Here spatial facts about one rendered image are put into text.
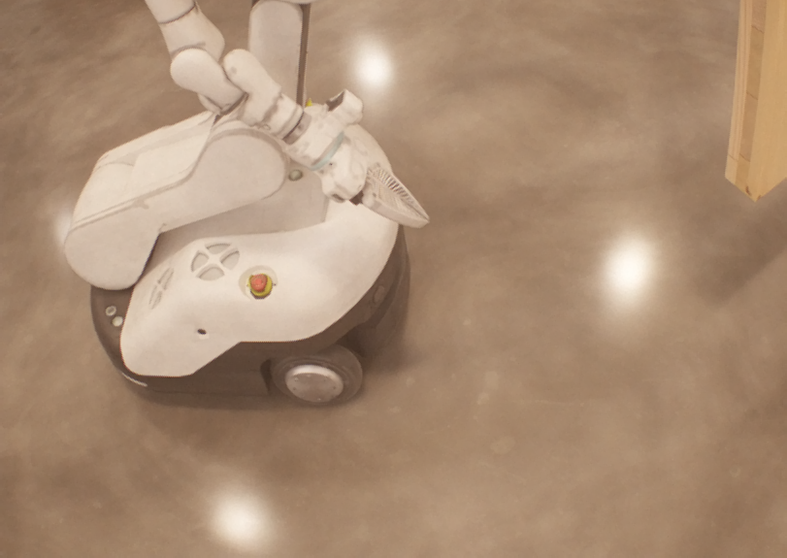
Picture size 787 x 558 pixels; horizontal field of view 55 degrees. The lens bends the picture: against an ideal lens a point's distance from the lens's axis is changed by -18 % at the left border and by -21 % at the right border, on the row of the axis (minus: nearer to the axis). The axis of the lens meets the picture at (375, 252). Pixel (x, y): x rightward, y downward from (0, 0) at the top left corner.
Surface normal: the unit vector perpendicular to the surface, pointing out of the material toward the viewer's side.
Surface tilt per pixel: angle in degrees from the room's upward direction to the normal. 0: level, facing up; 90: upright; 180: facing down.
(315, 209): 0
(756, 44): 88
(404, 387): 0
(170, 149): 11
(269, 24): 90
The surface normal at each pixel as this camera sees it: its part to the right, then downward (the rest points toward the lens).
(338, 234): 0.33, -0.41
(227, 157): -0.08, 0.72
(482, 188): -0.15, -0.69
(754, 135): -0.84, 0.44
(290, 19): 0.13, 0.69
